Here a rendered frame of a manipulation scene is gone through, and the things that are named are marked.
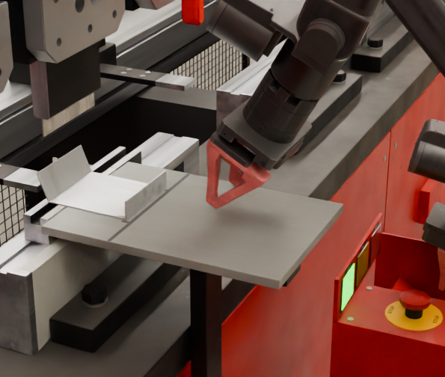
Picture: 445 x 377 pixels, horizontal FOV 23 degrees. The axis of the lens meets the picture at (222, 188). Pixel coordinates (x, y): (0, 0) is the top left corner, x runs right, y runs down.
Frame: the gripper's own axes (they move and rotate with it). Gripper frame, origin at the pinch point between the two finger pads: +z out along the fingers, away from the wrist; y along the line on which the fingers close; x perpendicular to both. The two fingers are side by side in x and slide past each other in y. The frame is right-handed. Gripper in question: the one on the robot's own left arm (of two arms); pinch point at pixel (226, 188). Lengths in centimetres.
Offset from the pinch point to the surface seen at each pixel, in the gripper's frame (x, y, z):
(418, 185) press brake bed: 17, -93, 36
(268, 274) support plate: 9.0, 8.9, -1.3
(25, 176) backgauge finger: -19.6, 0.9, 14.4
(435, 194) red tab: 21, -99, 38
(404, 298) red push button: 22.8, -23.7, 12.9
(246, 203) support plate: 2.1, -3.9, 2.6
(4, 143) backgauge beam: -31.3, -18.6, 28.5
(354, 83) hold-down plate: -2, -71, 16
